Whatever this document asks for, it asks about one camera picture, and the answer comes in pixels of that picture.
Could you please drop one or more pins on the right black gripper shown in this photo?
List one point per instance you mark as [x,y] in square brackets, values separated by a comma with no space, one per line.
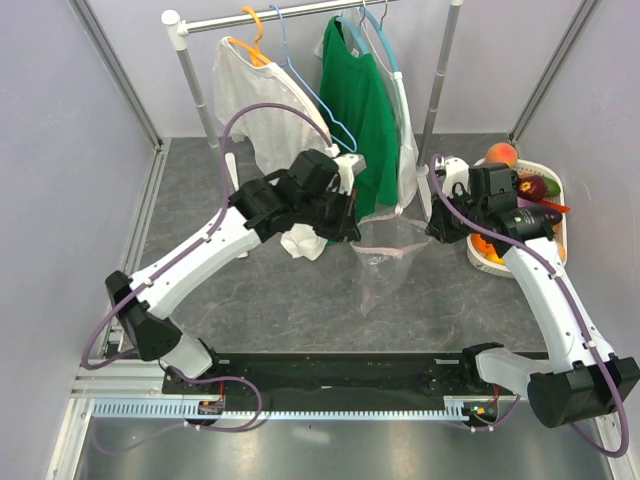
[438,225]

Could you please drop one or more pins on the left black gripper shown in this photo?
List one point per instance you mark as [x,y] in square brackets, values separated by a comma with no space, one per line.
[345,227]

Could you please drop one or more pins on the orange toy fruit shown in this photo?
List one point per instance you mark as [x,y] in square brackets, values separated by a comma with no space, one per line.
[486,249]

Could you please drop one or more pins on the clear pink-dotted zip bag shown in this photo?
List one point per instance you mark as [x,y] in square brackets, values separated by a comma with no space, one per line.
[389,243]

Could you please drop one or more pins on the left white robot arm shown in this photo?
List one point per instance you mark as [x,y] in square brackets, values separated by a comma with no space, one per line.
[145,300]

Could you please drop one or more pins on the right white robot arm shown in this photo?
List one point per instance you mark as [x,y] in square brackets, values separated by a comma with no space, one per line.
[582,377]

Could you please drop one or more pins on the white tank top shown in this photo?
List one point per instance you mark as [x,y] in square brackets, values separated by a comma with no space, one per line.
[406,165]

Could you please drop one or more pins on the peach toy fruit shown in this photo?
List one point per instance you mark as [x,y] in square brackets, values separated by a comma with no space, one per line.
[502,153]

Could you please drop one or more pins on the dark red mangosteen toy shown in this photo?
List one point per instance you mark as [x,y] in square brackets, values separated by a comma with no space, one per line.
[532,188]

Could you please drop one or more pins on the white t-shirt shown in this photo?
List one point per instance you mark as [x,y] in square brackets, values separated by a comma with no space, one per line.
[289,138]

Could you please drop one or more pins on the red chili pepper toy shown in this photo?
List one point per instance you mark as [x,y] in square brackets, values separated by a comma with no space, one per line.
[558,207]

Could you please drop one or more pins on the purple eggplant toy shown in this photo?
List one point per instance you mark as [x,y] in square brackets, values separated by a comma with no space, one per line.
[552,214]

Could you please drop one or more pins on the white fruit basket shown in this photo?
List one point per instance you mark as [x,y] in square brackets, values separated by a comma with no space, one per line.
[522,168]

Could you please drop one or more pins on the green t-shirt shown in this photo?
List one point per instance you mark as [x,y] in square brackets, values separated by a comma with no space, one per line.
[361,117]

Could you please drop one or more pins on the yellow-orange mango toy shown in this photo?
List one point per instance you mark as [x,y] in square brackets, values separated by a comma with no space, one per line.
[561,252]

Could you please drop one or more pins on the orange hanger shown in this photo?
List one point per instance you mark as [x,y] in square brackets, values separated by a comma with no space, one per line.
[257,58]

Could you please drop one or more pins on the teal padded hanger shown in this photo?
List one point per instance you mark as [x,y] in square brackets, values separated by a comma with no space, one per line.
[363,34]

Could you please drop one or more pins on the silver clothes rack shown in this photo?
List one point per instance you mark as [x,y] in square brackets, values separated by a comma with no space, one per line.
[179,29]

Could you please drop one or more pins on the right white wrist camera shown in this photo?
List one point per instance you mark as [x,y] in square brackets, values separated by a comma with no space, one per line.
[456,177]

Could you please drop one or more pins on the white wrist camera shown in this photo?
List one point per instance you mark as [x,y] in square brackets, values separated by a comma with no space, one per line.
[456,177]
[349,166]

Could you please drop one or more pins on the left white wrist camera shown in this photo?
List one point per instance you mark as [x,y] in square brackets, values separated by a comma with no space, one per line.
[349,166]

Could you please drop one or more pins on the light blue wire hanger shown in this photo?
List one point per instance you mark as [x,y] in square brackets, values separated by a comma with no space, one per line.
[310,90]

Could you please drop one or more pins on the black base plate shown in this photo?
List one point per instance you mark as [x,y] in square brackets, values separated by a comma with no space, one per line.
[337,381]

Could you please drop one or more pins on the slotted cable duct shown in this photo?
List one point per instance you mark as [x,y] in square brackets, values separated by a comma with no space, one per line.
[453,410]

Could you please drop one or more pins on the right aluminium frame post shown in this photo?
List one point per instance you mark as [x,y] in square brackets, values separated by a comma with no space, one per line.
[568,40]

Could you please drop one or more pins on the aluminium frame post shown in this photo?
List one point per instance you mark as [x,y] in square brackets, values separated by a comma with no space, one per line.
[568,40]
[106,51]

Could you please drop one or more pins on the left aluminium frame post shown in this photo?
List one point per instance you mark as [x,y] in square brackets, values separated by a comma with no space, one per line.
[106,51]

